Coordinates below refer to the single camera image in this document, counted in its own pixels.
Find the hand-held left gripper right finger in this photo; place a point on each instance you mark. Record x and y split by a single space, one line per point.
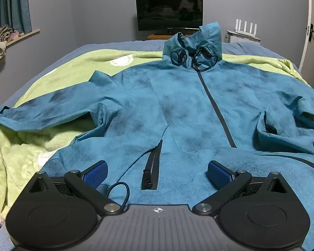
218 174

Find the green fleece blanket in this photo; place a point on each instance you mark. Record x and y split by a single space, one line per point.
57 68

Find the wooden monitor stand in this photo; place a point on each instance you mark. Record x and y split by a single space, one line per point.
159 36

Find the white router with antennas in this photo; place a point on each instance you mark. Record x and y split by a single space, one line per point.
247 28

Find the pile of beige clothes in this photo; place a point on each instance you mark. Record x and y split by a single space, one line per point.
0 43

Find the black monitor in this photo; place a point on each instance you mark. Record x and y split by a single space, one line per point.
169 12

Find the teal hooded jacket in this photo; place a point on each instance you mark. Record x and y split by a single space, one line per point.
178 104

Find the wooden window sill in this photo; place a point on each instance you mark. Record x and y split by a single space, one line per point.
23 35

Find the blue bed sheet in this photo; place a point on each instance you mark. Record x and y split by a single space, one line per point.
120 45

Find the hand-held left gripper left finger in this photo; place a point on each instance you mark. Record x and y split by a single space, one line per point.
95 174

